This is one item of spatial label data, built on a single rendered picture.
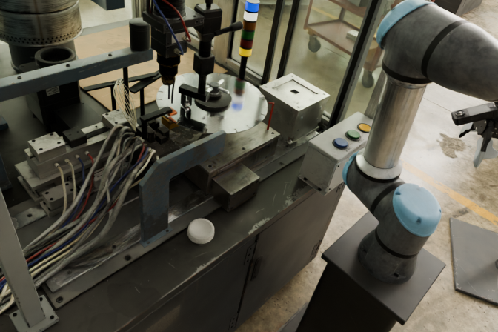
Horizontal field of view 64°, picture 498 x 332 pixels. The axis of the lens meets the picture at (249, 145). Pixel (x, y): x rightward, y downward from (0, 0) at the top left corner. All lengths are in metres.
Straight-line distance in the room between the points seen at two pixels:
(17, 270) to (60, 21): 0.97
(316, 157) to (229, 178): 0.27
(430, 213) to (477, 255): 1.49
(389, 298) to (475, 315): 1.18
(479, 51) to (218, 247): 0.72
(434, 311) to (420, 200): 1.18
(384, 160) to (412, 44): 0.31
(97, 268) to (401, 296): 0.74
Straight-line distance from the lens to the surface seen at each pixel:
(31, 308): 0.92
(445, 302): 2.21
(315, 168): 1.22
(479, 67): 0.77
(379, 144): 0.97
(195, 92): 1.10
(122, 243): 1.05
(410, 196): 1.02
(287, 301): 1.89
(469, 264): 2.41
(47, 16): 1.55
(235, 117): 1.13
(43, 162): 1.14
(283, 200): 1.20
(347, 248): 1.15
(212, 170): 1.10
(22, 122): 1.48
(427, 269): 1.21
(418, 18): 0.81
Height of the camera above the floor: 1.60
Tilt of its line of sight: 39 degrees down
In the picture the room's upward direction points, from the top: 11 degrees clockwise
